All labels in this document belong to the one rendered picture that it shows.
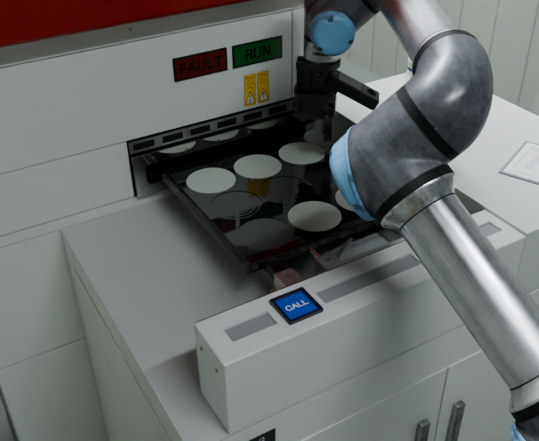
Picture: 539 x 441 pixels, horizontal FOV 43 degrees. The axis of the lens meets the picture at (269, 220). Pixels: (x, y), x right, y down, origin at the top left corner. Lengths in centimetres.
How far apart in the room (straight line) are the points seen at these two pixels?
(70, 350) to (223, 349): 76
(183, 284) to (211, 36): 49
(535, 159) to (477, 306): 59
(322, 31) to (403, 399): 64
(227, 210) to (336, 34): 38
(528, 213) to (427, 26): 40
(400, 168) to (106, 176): 72
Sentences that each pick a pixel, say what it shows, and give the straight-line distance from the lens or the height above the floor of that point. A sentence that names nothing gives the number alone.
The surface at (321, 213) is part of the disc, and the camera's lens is 129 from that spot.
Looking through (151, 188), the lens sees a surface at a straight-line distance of 146.
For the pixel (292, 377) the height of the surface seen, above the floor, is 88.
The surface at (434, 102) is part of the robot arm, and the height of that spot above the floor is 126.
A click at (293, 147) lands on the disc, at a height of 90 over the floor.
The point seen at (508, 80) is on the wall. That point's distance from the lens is 351.
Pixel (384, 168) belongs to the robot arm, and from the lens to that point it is 87.
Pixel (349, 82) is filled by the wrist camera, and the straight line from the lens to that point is 140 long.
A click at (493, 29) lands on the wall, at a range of 353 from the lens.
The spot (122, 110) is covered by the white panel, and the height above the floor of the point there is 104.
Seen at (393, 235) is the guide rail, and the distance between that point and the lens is 134.
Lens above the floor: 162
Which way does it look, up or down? 35 degrees down
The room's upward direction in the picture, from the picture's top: 1 degrees counter-clockwise
